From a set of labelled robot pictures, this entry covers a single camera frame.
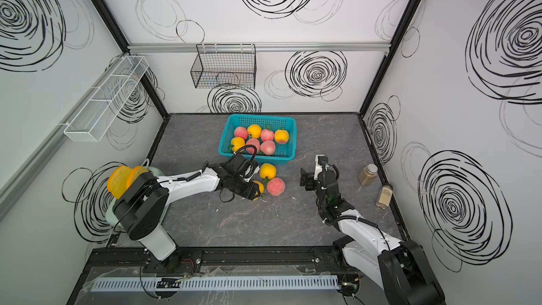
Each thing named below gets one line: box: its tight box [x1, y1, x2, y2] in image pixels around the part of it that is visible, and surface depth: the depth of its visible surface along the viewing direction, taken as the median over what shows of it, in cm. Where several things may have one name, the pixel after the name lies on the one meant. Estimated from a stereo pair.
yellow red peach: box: [274, 129, 290, 145], surface depth 106 cm
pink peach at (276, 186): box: [266, 177, 286, 197], surface depth 88 cm
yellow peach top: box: [259, 163, 278, 181], surface depth 93 cm
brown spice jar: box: [357, 163, 378, 188], surface depth 89 cm
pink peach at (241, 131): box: [233, 126, 248, 140], surface depth 107 cm
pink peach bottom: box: [259, 139, 276, 157], surface depth 101 cm
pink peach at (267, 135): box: [260, 128, 275, 142], surface depth 106 cm
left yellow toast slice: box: [107, 165, 131, 200], surface depth 72 cm
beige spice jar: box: [375, 183, 394, 210], surface depth 88 cm
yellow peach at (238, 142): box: [230, 136, 246, 152], surface depth 103 cm
